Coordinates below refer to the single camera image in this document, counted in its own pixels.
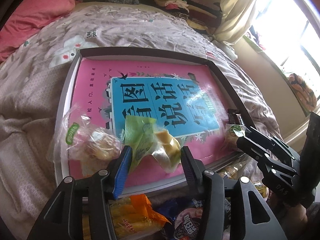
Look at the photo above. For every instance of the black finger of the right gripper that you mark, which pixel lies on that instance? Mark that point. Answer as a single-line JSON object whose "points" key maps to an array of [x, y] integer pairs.
{"points": [[260, 134]]}

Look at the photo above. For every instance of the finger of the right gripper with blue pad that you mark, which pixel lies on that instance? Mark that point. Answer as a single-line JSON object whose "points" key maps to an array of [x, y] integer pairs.
{"points": [[254, 150]]}

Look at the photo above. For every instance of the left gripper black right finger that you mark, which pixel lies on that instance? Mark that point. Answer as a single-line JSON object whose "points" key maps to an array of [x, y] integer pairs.
{"points": [[193, 169]]}

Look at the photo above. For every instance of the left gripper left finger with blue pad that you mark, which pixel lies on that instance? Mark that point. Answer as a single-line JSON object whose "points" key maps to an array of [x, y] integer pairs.
{"points": [[118, 173]]}

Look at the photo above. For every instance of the clear fluffy pastry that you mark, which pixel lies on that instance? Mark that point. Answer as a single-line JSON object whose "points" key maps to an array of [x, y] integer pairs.
{"points": [[233, 170]]}

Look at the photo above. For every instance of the green label round pastry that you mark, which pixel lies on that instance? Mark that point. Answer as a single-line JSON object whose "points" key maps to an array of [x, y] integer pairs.
{"points": [[232, 133]]}

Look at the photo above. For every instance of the light green yellow candy pack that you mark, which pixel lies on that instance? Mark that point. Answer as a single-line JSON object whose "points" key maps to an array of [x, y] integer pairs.
{"points": [[146, 138]]}

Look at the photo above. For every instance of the Snickers bar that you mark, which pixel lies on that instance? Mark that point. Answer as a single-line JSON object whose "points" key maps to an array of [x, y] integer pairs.
{"points": [[234, 117]]}

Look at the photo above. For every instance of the blue Oreo packet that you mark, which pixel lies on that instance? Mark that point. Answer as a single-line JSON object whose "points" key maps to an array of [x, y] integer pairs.
{"points": [[184, 217]]}

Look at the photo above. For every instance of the orange cracker packet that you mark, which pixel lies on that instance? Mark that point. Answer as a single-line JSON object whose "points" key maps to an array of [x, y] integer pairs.
{"points": [[134, 218]]}

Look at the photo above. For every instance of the clear bag with cookie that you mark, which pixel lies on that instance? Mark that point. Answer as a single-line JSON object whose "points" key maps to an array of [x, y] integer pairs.
{"points": [[77, 138]]}

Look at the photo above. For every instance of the yellow Alpenliebe wrapper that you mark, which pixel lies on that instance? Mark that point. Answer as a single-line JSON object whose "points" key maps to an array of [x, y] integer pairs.
{"points": [[262, 189]]}

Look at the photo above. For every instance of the right hand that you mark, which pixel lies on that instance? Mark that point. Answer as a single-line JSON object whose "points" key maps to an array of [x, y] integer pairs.
{"points": [[297, 222]]}

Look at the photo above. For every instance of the dark shallow cardboard tray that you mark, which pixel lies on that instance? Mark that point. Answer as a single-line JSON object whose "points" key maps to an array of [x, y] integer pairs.
{"points": [[83, 169]]}

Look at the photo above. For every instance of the orange patterned cushion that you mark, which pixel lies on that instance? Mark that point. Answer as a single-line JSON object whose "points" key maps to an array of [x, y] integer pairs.
{"points": [[304, 93]]}

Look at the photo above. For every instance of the pink and blue book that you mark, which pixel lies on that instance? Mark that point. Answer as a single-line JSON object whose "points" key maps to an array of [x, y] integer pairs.
{"points": [[139, 98]]}

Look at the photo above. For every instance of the lilac floral quilt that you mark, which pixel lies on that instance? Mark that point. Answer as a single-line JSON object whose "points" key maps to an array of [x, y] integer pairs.
{"points": [[31, 86]]}

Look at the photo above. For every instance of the cream curtain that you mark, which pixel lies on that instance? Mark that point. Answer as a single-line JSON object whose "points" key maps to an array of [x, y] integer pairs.
{"points": [[237, 17]]}

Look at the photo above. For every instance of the stack of folded clothes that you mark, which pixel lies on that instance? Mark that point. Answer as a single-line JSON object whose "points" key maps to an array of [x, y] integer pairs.
{"points": [[204, 16]]}

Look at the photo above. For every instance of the dark patterned pillow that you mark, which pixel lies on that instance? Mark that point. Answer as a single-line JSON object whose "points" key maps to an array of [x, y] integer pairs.
{"points": [[131, 2]]}

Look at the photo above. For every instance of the pink duvet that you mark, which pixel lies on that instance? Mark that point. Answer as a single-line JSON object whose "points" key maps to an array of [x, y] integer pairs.
{"points": [[28, 19]]}

